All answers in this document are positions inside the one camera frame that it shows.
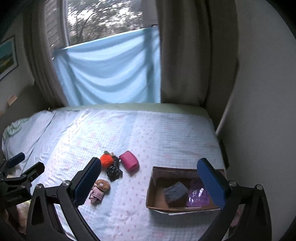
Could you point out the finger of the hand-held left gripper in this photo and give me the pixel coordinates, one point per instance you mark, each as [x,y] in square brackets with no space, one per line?
[32,171]
[16,159]

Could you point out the beige curtain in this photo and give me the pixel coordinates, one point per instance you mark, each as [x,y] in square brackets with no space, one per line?
[198,51]
[46,64]

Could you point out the bed with patterned bedspread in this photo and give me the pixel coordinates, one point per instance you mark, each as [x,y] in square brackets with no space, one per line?
[138,139]

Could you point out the orange pompom toy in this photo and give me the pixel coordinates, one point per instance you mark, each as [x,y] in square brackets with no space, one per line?
[107,160]

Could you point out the pillow with light pillowcase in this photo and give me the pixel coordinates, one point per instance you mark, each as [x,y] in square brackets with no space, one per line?
[25,134]

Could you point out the white pole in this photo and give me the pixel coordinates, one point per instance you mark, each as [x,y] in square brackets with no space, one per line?
[225,113]

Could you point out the light blue hanging sheet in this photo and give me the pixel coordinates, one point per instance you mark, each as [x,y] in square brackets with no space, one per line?
[108,74]

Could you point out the framed wall picture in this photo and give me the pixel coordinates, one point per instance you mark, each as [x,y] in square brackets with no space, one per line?
[8,56]

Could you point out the window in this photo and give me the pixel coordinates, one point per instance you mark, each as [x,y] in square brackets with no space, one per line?
[104,20]

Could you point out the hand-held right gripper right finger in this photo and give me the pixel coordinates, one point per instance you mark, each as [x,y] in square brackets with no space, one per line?
[211,183]

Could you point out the grey cloth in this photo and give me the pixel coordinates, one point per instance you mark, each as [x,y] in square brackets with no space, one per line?
[175,192]

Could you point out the cardboard box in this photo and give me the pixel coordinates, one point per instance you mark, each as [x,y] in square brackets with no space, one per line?
[159,197]

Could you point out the brown plush doll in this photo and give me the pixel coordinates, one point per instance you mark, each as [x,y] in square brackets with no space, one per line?
[99,188]

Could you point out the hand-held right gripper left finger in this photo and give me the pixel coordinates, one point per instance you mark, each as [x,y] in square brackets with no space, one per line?
[86,183]

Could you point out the purple plastic bag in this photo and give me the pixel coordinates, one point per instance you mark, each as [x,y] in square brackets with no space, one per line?
[198,194]

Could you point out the dark patterned scrunchie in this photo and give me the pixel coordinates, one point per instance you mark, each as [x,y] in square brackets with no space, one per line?
[113,171]

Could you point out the pink pouch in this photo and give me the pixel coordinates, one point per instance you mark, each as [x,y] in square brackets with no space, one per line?
[129,160]

